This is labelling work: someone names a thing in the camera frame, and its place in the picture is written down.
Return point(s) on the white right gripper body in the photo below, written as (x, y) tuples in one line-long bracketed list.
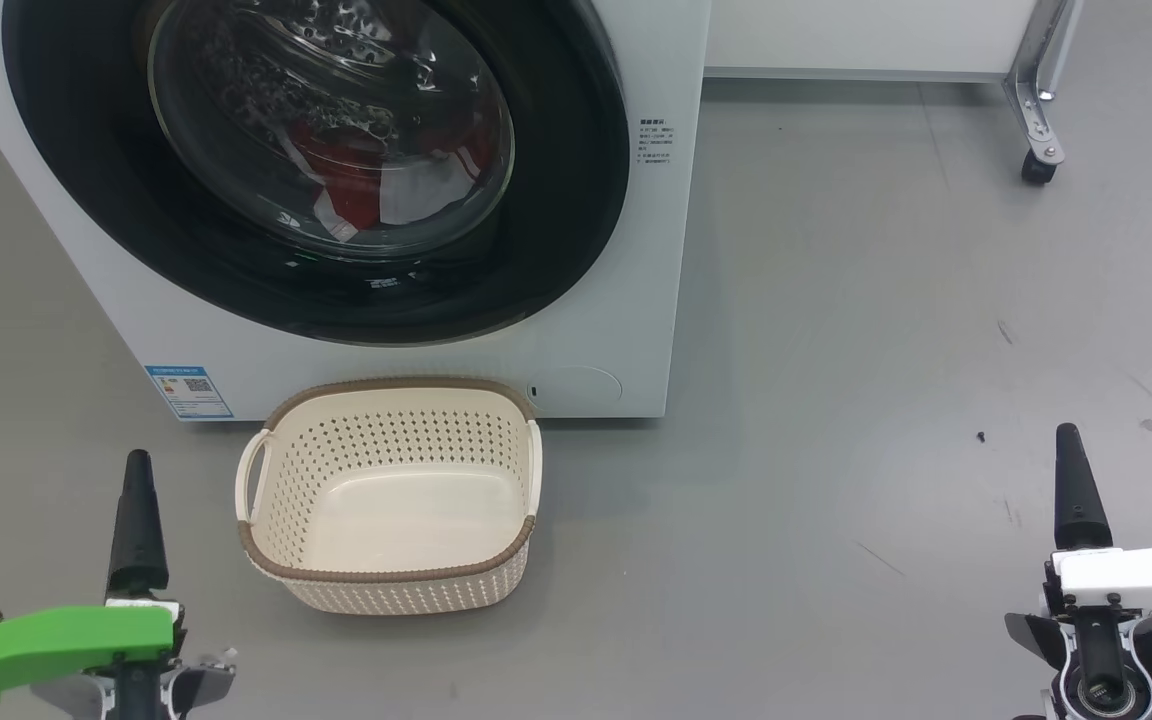
[(1136, 580)]

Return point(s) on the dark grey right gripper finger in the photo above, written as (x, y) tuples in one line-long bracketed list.
[(1079, 510)]

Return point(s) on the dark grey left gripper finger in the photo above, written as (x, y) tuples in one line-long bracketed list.
[(138, 540)]

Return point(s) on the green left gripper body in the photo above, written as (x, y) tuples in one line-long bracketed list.
[(66, 640)]

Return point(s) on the red garment with white cuff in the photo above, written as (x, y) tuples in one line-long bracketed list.
[(341, 185)]

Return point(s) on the red white striped garment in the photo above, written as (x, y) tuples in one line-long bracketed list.
[(426, 195)]

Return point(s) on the black glass washing machine door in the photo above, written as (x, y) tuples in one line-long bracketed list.
[(556, 200)]

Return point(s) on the cream perforated laundry basket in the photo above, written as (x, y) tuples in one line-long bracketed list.
[(406, 510)]

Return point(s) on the white front-load washing machine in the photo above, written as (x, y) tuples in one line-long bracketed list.
[(596, 250)]

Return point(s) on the blue energy label sticker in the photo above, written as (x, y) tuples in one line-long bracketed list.
[(191, 392)]

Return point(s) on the white cabinet panel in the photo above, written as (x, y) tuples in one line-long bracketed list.
[(866, 35)]

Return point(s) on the metal frame leg with caster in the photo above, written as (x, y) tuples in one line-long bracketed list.
[(1036, 110)]

